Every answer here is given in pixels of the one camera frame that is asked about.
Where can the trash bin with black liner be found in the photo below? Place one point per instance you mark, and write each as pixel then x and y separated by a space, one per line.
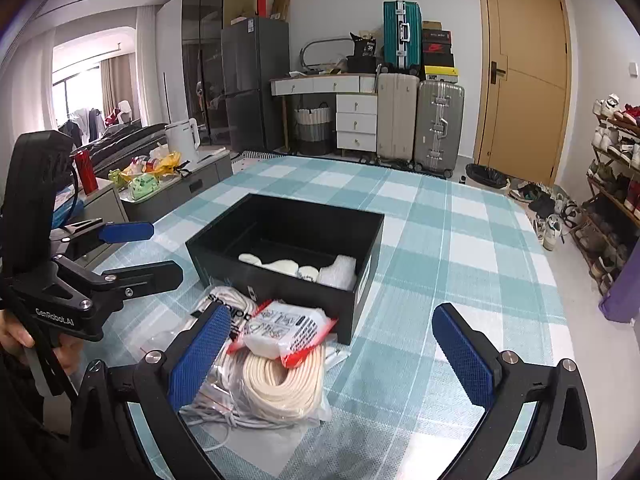
pixel 487 175

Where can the black storage box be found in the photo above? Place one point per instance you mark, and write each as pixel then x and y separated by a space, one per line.
pixel 300 232

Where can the yellow snack bag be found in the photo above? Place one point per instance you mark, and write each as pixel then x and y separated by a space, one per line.
pixel 167 162

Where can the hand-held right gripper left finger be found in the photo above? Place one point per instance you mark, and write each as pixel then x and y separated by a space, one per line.
pixel 200 355

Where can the tan shoe box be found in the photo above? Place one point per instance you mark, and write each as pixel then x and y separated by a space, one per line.
pixel 431 25

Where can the person's left hand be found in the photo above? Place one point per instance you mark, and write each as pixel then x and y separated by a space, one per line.
pixel 12 332

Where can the white dresser with drawers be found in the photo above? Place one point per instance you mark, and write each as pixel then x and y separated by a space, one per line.
pixel 356 122

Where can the bubble wrap piece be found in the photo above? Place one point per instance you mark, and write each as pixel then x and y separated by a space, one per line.
pixel 340 270

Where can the white electric kettle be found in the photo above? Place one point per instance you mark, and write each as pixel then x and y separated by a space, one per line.
pixel 181 140

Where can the small white roll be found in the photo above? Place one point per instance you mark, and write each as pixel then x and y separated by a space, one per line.
pixel 307 274

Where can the black box under paper bag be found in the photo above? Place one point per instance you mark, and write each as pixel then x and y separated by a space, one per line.
pixel 360 64

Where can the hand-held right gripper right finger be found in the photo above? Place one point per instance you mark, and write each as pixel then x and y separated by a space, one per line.
pixel 465 355

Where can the teal suitcase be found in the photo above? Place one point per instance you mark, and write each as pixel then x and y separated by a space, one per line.
pixel 392 35

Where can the beige suitcase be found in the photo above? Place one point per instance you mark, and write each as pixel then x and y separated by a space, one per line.
pixel 397 115

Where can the red bottle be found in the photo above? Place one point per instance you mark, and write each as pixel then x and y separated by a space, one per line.
pixel 86 172

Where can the black and white striped rug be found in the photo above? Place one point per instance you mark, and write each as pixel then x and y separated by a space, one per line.
pixel 255 155

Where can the wooden shoe rack with shoes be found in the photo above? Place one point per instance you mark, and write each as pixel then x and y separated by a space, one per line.
pixel 607 137

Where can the dark glass wardrobe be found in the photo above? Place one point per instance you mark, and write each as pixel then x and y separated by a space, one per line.
pixel 210 35

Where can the white light switch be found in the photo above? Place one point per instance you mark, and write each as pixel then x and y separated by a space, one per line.
pixel 633 67

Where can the silver suitcase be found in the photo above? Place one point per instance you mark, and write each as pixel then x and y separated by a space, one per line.
pixel 440 125

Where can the pile of shoes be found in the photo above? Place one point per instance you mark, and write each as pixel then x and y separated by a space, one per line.
pixel 545 210

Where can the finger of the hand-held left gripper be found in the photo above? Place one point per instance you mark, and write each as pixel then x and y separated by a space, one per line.
pixel 125 231
pixel 145 275

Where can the grey and white laundry basket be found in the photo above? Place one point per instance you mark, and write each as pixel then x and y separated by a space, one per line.
pixel 312 130

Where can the red and white packet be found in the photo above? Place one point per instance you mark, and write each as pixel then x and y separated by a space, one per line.
pixel 280 332

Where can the grey side cabinet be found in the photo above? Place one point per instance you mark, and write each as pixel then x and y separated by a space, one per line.
pixel 200 180

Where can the brown cardboard sheet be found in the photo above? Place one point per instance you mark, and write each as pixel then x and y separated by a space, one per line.
pixel 281 5

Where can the purple bag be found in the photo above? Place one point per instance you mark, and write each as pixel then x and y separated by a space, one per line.
pixel 622 300

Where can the black paper bag white print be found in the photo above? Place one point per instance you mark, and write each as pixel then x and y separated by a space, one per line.
pixel 362 45

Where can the red paper bag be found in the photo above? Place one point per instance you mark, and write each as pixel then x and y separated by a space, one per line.
pixel 261 4

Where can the white foam insole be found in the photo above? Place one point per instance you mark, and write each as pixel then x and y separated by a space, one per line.
pixel 270 264

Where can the dark bedding pile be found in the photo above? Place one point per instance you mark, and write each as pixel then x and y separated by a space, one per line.
pixel 130 140

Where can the oval mirror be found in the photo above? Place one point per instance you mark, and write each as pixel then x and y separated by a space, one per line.
pixel 325 50

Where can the black shoe box red logo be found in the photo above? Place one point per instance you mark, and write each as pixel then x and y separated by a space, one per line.
pixel 437 48

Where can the grey refrigerator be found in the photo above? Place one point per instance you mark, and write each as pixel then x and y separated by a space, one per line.
pixel 255 85

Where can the green snack bag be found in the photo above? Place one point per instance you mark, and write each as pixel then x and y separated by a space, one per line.
pixel 142 182

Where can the black shoe box red stripe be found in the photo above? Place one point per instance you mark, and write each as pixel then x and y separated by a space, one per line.
pixel 436 36

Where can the wooden door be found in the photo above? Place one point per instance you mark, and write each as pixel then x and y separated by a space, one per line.
pixel 525 85

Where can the plain black shoe box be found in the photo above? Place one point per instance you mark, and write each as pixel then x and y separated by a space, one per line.
pixel 439 60

